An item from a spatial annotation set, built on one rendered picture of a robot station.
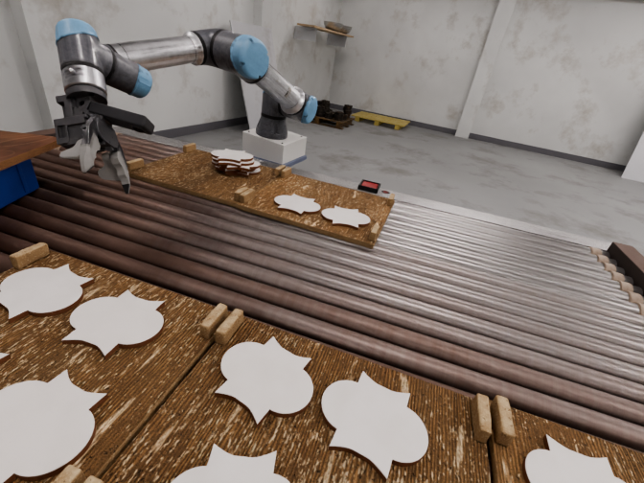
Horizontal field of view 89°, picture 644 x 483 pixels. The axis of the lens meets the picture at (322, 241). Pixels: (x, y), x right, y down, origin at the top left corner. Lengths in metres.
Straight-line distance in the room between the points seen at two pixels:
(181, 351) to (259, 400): 0.15
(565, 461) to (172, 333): 0.57
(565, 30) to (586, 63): 0.76
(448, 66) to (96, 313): 8.65
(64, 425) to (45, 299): 0.25
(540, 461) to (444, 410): 0.12
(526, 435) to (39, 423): 0.61
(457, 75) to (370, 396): 8.57
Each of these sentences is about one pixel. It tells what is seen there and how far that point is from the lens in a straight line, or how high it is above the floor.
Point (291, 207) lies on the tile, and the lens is 0.97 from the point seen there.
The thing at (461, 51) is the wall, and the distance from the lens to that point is 8.89.
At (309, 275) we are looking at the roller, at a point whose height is 0.91.
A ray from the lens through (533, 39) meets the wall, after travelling 8.89.
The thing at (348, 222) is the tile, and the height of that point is 0.95.
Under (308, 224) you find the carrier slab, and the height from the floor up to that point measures 0.94.
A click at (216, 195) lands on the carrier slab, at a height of 0.94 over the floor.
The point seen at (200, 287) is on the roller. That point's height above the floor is 0.92.
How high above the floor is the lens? 1.35
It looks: 30 degrees down
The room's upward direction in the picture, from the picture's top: 9 degrees clockwise
